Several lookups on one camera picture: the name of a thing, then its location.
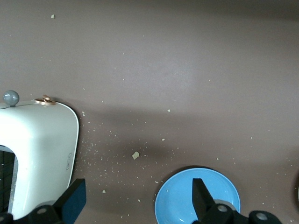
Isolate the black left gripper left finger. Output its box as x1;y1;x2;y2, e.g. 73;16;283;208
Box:
0;178;87;224

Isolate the blue plate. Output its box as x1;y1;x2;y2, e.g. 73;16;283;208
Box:
154;168;241;224

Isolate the white two-slot toaster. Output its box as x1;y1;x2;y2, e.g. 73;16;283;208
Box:
0;90;79;220

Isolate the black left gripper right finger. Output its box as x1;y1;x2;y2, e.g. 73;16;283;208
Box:
192;178;284;224

